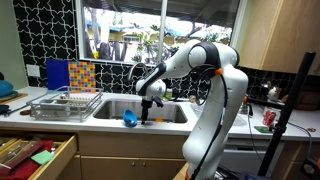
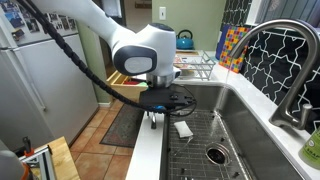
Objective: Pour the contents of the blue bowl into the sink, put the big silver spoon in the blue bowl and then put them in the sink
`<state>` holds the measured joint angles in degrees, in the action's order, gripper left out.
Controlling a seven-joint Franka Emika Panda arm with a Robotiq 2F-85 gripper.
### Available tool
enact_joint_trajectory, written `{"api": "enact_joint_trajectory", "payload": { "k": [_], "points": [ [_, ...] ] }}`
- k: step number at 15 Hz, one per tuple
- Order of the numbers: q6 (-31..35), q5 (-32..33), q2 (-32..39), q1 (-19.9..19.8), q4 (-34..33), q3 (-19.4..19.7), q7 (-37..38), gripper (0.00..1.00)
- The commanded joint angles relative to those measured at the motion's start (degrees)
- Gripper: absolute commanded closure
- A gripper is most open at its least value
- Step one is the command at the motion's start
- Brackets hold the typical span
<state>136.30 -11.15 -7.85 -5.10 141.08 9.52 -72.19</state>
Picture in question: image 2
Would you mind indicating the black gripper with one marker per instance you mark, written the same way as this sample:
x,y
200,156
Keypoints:
x,y
151,110

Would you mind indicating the big silver spoon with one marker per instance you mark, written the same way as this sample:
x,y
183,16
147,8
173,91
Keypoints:
x,y
154,122

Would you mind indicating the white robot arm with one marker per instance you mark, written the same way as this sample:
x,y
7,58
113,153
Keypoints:
x,y
133,40

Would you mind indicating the small silver spoon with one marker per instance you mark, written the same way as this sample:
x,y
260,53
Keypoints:
x,y
186,142

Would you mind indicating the round sink drain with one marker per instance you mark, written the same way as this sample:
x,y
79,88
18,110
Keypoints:
x,y
217,155

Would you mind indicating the stainless steel sink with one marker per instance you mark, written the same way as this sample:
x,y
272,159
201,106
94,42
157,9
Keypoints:
x,y
260,140

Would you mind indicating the green sponge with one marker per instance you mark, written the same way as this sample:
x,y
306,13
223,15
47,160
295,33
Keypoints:
x,y
141,84

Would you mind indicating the patterned floor rug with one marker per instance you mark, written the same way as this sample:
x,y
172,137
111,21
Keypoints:
x,y
123,126

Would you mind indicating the open wooden drawer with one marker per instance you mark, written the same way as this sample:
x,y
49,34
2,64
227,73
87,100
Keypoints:
x,y
125,90

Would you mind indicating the red cloth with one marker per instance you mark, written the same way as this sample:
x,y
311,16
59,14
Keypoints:
x,y
130,82

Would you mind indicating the white sponge cloth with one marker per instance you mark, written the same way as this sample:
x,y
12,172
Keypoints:
x,y
183,129

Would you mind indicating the metal dish rack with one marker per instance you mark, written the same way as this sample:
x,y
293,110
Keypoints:
x,y
196,65

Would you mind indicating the wooden cutting board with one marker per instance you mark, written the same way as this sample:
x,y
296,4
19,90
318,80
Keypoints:
x,y
186,52

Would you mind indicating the teal kettle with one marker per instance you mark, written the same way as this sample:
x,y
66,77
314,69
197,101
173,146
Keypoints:
x,y
185,41

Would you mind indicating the blue cutting board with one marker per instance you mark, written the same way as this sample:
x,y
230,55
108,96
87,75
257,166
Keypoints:
x,y
220,40

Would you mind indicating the light wooden table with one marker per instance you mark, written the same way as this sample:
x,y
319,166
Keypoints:
x,y
63,160

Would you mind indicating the colourful checkered cutting board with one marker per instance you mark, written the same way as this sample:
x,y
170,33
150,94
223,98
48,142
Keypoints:
x,y
233,50

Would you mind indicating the white refrigerator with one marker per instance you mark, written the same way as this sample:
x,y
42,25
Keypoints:
x,y
50,83

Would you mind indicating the orange black clamp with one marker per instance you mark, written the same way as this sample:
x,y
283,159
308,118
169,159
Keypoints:
x,y
27,146

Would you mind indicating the grey rounded cover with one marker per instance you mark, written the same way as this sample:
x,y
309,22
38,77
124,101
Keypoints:
x,y
10,166

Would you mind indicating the curved steel faucet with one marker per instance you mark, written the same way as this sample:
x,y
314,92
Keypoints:
x,y
283,25

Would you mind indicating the green soap bottle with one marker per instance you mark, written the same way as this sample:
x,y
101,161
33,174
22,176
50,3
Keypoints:
x,y
311,150

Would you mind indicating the kitchen window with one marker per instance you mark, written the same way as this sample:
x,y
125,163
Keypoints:
x,y
290,10

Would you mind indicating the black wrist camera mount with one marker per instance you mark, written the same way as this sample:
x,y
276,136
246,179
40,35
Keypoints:
x,y
163,97

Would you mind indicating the white wall switch plate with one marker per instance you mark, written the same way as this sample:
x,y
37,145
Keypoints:
x,y
162,13

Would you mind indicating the aluminium extrusion frame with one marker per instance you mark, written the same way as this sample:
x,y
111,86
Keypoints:
x,y
45,160

